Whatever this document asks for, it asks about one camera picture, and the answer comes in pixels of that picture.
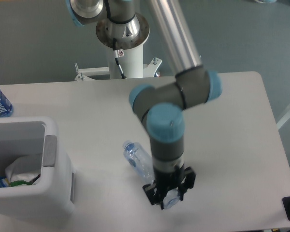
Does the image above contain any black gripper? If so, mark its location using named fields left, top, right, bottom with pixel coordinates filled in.
left=142, top=166, right=196, bottom=210

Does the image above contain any clear crushed plastic bottle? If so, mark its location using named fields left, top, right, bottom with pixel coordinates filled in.
left=123, top=140, right=180, bottom=209

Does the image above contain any white paper wrapper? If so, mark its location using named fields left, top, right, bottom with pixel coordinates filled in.
left=5, top=154, right=42, bottom=187

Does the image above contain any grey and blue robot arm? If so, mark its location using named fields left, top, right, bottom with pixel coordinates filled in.
left=66, top=0, right=222, bottom=209

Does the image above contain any white trash can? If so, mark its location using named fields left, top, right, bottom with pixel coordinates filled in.
left=0, top=116, right=75, bottom=218

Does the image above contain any black cable on pedestal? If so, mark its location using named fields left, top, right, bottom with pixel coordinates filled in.
left=112, top=38, right=126, bottom=79

